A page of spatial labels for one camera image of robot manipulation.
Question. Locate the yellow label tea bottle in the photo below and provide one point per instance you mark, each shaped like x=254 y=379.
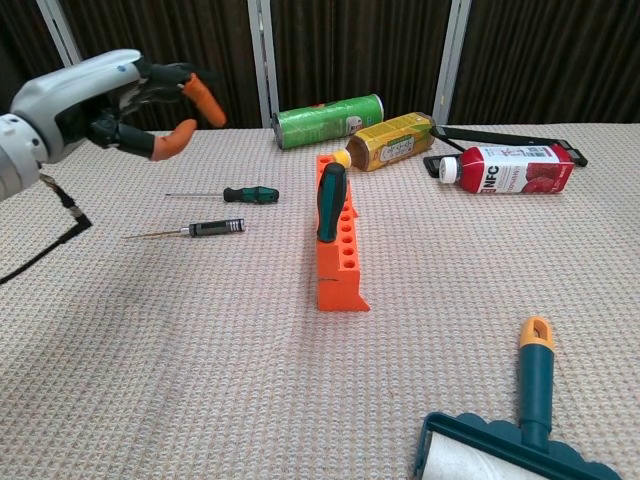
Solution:
x=390 y=142

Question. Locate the black plastic strip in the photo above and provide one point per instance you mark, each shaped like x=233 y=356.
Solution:
x=431 y=164
x=500 y=136

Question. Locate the grey metal partition post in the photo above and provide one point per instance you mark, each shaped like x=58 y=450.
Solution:
x=452 y=60
x=60 y=30
x=262 y=60

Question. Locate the teal lint roller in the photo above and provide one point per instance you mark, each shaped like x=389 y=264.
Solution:
x=535 y=380

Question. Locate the green chip can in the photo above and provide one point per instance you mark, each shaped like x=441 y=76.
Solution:
x=320 y=125

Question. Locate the orange hole block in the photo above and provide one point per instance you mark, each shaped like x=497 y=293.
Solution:
x=332 y=280

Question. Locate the red juice carton bottle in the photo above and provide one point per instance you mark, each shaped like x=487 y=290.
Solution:
x=520 y=172

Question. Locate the black metal precision screwdriver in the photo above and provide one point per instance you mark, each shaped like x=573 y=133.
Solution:
x=215 y=227

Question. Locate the beige woven tablecloth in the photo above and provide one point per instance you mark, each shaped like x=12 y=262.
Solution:
x=200 y=350

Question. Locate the green black striped screwdriver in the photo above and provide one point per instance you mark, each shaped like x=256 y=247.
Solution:
x=250 y=194

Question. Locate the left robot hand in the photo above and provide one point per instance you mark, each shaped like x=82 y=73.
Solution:
x=65 y=90

